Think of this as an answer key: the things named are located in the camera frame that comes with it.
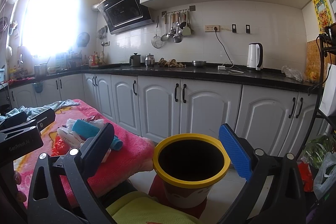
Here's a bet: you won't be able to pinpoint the teal sponge cloth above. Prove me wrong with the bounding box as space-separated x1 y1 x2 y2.
72 119 123 151

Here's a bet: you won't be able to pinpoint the white tissue packet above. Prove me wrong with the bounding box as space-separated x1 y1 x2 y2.
57 127 84 148

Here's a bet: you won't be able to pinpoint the red snack wrapper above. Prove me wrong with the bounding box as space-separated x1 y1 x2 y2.
51 135 70 156

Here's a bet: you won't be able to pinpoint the white foam fruit net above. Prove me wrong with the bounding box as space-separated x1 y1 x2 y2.
66 119 104 134

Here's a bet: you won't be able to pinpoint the yellow rim trash bin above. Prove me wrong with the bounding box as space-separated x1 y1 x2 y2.
153 133 231 209

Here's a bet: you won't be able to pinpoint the left hand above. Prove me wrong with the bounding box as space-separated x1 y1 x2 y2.
13 170 27 203

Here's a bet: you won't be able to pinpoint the light blue cloth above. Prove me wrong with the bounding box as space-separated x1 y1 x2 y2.
0 100 80 122

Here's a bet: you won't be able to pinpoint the pink cartoon blanket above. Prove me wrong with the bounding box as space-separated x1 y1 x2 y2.
14 100 154 197

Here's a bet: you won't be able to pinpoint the teal hanging basket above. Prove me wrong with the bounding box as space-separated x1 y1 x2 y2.
33 81 43 94

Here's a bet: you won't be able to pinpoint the lower white cabinets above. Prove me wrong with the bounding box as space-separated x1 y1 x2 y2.
8 73 327 156

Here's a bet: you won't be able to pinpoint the steel stock pot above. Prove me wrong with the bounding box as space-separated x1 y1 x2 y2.
34 63 48 79

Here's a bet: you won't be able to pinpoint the condiment bottles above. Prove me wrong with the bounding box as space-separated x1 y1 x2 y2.
89 51 105 67

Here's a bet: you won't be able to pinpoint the white charger adapter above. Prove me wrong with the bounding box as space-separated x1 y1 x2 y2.
218 65 226 71

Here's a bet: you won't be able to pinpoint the dark kettle pot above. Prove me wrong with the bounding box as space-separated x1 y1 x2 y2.
129 53 141 67

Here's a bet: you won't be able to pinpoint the white electric kettle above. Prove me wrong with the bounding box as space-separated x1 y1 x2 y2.
247 43 264 71

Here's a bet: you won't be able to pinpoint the clear plastic bag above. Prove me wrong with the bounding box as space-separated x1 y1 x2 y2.
281 65 305 83

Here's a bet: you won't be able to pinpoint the steel bowl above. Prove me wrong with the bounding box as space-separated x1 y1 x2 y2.
192 60 207 68

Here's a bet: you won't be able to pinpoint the window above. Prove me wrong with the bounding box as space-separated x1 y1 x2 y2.
22 0 79 59

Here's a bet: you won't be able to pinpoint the black countertop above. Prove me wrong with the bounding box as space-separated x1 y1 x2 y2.
0 63 320 94

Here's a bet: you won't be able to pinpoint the steel teapot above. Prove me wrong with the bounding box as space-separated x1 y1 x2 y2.
145 54 155 68

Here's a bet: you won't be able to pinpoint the ginger roots pile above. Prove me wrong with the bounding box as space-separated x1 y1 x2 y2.
158 58 186 68

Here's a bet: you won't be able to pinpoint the black range hood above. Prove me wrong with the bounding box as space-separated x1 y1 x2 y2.
97 0 154 35

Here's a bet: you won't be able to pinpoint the black metal rack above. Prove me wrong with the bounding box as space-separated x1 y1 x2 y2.
297 23 335 157

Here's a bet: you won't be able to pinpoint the hanging utensil set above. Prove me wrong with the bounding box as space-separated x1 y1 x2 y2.
161 6 195 43

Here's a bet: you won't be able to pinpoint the wall exhaust fan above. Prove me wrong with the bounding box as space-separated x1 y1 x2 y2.
76 32 90 47

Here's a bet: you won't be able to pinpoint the wire strainer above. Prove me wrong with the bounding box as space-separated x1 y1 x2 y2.
151 16 163 49

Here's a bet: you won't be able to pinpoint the black power cable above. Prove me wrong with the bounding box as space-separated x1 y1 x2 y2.
215 27 235 66

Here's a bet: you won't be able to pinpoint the wall power strip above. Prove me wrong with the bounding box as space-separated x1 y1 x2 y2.
205 25 221 32

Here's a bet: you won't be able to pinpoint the yellow wall poster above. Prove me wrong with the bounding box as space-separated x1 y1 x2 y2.
313 0 333 34

